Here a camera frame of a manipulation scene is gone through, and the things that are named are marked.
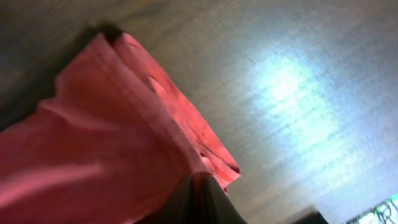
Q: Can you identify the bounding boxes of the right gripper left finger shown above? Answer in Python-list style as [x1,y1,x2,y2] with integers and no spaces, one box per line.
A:
[137,174,199,224]

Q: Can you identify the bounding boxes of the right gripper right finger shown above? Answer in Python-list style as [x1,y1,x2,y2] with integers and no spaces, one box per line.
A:
[203,176,247,224]

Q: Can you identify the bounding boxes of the orange printed t-shirt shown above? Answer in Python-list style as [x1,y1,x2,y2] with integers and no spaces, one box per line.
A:
[1,33,240,223]

